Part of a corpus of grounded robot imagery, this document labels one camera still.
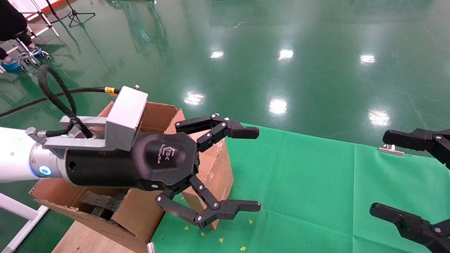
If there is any seated person in black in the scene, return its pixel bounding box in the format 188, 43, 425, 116
0, 0, 33, 73

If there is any green table cloth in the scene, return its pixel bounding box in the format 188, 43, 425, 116
151, 123, 450, 253

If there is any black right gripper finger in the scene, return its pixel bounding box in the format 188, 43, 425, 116
382, 128, 450, 169
369, 203, 450, 253

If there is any black pole stand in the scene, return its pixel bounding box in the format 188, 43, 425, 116
44, 0, 71, 24

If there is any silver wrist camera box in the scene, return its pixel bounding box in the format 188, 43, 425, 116
44, 85, 149, 150

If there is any black tripod stand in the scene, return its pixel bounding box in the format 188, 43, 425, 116
66, 0, 96, 28

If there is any white work table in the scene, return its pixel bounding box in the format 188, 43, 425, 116
19, 0, 61, 38

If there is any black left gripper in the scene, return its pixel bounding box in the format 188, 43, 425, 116
65, 113, 262, 228

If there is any black camera cable yellow tag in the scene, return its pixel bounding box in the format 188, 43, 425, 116
0, 65, 121, 138

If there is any white metal frame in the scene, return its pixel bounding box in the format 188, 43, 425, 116
0, 193, 50, 253

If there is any chrome wheeled stool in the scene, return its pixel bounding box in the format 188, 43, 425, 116
13, 33, 52, 68

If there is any black foam block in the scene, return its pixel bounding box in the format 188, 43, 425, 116
81, 191, 122, 220

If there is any large open cardboard carton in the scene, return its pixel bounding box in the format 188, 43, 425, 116
29, 101, 186, 253

